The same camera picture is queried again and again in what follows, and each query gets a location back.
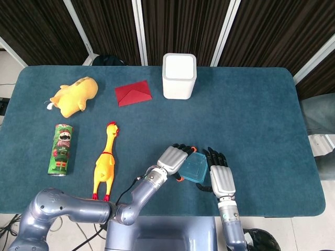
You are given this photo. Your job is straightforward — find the left silver robot hand orange fingertips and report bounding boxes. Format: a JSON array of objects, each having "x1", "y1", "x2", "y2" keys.
[{"x1": 156, "y1": 143, "x2": 197, "y2": 182}]

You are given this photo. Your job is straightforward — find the right silver robot hand black fingers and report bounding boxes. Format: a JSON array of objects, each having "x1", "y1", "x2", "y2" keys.
[{"x1": 196, "y1": 147, "x2": 236, "y2": 201}]

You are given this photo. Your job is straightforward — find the teal container lid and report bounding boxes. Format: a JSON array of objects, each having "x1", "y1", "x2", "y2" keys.
[{"x1": 179, "y1": 152, "x2": 209, "y2": 183}]

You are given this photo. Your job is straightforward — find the yellow rubber chicken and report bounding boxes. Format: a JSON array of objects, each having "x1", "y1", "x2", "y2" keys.
[{"x1": 91, "y1": 121, "x2": 120, "y2": 202}]

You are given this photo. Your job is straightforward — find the yellow plush toy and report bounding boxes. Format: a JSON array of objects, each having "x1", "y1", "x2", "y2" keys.
[{"x1": 44, "y1": 76, "x2": 99, "y2": 119}]

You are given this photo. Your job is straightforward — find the blue felt table cover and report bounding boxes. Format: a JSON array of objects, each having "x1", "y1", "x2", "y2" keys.
[{"x1": 0, "y1": 65, "x2": 327, "y2": 218}]

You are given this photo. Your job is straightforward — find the black trash bin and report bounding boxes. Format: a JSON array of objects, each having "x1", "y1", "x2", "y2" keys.
[{"x1": 243, "y1": 228, "x2": 282, "y2": 251}]

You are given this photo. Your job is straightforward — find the red paper envelope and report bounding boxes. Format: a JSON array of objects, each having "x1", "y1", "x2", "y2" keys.
[{"x1": 114, "y1": 80, "x2": 153, "y2": 108}]

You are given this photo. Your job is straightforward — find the blue-grey robot torso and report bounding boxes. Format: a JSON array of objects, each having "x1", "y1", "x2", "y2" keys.
[{"x1": 104, "y1": 215, "x2": 218, "y2": 251}]

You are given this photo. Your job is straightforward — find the white square bin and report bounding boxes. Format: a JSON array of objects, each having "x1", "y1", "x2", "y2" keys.
[{"x1": 162, "y1": 53, "x2": 197, "y2": 100}]

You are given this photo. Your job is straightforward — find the green Pringles can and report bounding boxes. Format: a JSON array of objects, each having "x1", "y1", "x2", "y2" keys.
[{"x1": 47, "y1": 123, "x2": 74, "y2": 177}]

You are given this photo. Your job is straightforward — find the grey upholstered chair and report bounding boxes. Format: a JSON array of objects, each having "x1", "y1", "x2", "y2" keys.
[{"x1": 299, "y1": 93, "x2": 335, "y2": 181}]

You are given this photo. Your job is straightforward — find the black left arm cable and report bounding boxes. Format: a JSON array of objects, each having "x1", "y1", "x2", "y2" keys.
[{"x1": 115, "y1": 174, "x2": 147, "y2": 205}]

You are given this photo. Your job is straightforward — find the black floor cable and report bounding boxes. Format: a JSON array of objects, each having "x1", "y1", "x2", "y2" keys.
[{"x1": 74, "y1": 223, "x2": 107, "y2": 251}]

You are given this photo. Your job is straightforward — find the white partition post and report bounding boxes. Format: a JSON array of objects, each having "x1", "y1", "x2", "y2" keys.
[
  {"x1": 62, "y1": 0, "x2": 99, "y2": 66},
  {"x1": 131, "y1": 0, "x2": 149, "y2": 66},
  {"x1": 210, "y1": 0, "x2": 241, "y2": 66},
  {"x1": 293, "y1": 33, "x2": 335, "y2": 85},
  {"x1": 0, "y1": 36, "x2": 28, "y2": 67}
]

